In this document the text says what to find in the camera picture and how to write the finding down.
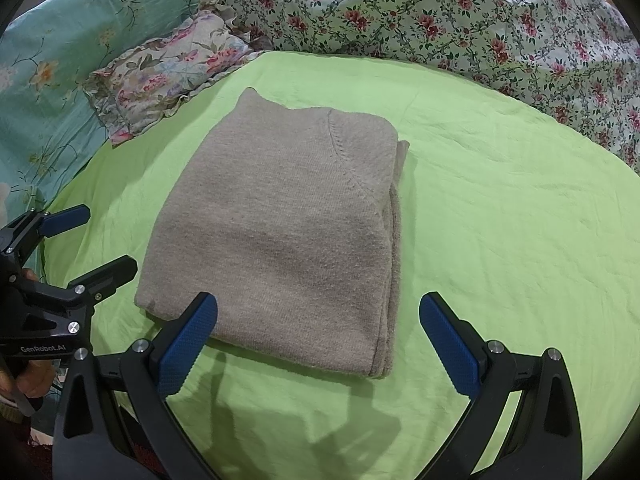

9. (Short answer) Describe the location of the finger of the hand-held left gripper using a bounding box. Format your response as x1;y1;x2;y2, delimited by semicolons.
62;255;139;308
15;204;91;253

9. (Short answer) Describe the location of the teal floral pillow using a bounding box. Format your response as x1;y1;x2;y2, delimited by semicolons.
0;0;211;281

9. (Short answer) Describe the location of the person's left hand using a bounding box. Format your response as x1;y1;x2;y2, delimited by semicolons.
15;358;57;399

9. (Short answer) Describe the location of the rose print floral blanket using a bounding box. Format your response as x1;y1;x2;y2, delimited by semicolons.
200;0;640;176

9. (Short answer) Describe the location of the ruffled floral pillow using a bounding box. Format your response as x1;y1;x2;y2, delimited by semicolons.
82;9;266;147

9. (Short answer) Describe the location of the green bed sheet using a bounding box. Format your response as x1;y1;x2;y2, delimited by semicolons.
42;50;640;480

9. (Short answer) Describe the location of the beige knitted sweater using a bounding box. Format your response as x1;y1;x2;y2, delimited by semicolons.
134;87;411;380

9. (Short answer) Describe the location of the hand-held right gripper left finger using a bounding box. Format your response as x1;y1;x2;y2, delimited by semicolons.
52;291;219;480

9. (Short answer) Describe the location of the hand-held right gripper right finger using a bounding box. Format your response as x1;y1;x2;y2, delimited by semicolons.
419;291;583;480

